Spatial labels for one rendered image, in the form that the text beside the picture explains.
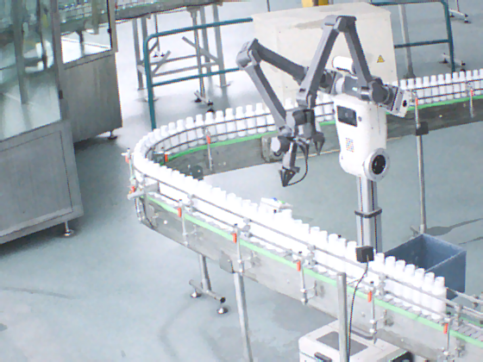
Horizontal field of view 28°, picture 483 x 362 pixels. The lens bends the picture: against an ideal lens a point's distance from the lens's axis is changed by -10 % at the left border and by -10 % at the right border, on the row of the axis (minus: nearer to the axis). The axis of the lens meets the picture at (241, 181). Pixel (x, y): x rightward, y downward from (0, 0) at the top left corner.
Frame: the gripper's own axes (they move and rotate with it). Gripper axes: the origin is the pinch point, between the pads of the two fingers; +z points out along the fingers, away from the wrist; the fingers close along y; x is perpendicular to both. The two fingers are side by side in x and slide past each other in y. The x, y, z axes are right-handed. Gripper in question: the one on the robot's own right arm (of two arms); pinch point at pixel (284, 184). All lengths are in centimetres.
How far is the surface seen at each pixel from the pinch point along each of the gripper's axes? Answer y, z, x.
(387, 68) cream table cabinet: -277, -65, 318
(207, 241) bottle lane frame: -30.8, 34.4, -13.5
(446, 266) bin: 81, 17, 34
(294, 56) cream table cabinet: -303, -58, 235
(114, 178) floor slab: -394, 70, 141
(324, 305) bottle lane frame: 56, 40, -12
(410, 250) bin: 50, 17, 40
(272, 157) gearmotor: -108, 2, 76
